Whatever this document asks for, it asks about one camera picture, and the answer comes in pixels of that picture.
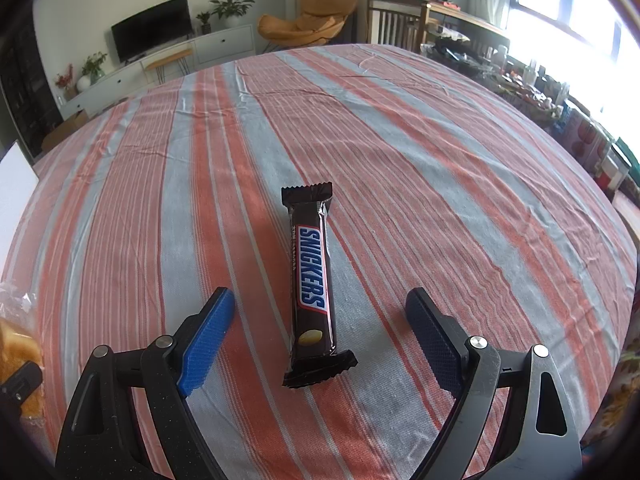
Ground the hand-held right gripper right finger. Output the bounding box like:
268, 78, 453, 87
405, 287, 583, 480

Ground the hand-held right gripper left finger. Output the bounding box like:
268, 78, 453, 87
55, 287, 236, 480

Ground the brown chocolate bar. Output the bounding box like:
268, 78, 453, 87
281, 181, 359, 389

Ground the white cardboard box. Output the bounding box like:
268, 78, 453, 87
0, 140, 39, 261

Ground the bread loaf in clear bag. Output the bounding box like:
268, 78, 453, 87
0, 285, 45, 423

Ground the striped tablecloth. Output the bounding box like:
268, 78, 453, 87
0, 44, 636, 480

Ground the brown cardboard box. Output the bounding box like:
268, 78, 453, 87
41, 110, 90, 153

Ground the cluttered wooden sideboard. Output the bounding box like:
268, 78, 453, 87
420, 0, 640, 201

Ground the wooden bench with hairpin legs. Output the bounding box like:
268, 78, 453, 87
141, 49, 193, 85

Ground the dark display cabinet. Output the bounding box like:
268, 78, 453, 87
0, 15, 63, 161

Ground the green plant in glass vase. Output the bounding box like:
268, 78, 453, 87
80, 52, 108, 86

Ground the red flower plant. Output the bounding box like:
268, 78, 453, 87
54, 64, 76, 101

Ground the white television cabinet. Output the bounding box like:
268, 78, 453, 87
62, 24, 257, 118

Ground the wooden slatted chair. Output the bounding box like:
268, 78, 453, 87
367, 0, 431, 53

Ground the flat screen television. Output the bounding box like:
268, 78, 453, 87
111, 0, 194, 65

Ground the large potted plant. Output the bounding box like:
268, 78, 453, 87
210, 0, 255, 28

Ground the orange lounge chair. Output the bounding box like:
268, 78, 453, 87
257, 0, 358, 53

